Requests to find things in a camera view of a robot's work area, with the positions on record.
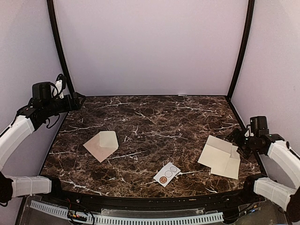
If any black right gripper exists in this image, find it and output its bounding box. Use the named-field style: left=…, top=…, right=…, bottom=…
left=225, top=127, right=258, bottom=158

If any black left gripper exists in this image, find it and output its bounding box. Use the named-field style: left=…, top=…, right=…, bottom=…
left=43, top=92, right=86, bottom=117

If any cream letter sheet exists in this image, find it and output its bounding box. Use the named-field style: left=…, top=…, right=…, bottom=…
left=198, top=135, right=233, bottom=172
left=210, top=145, right=240, bottom=180

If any pink envelope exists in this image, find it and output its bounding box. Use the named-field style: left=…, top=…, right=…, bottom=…
left=83, top=131, right=119, bottom=163

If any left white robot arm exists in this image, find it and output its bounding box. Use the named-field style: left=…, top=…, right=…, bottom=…
left=0, top=79, right=86, bottom=207

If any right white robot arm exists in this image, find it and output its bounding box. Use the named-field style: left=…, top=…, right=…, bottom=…
left=226, top=116, right=300, bottom=222

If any white sticker sheet with seals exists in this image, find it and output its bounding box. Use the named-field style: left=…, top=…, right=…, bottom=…
left=153, top=162, right=181, bottom=187

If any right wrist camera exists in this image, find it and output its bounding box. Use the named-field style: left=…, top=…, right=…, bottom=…
left=244, top=124, right=251, bottom=137

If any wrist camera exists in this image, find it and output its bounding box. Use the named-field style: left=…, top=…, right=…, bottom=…
left=52, top=74, right=66, bottom=99
left=244, top=124, right=251, bottom=137

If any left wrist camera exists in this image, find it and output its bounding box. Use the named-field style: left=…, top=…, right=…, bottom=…
left=52, top=74, right=66, bottom=99

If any black front table rail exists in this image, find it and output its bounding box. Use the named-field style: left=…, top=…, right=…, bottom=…
left=40, top=179, right=265, bottom=211

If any black right frame post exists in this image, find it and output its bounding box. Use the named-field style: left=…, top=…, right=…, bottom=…
left=226, top=0, right=255, bottom=102

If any black frame post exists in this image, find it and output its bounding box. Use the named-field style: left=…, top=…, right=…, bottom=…
left=226, top=0, right=255, bottom=102
left=46, top=0, right=75, bottom=98

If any black left frame post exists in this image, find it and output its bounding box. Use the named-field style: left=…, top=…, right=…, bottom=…
left=46, top=0, right=75, bottom=98

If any white slotted cable duct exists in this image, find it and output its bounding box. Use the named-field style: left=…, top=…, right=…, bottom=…
left=30, top=200, right=224, bottom=225

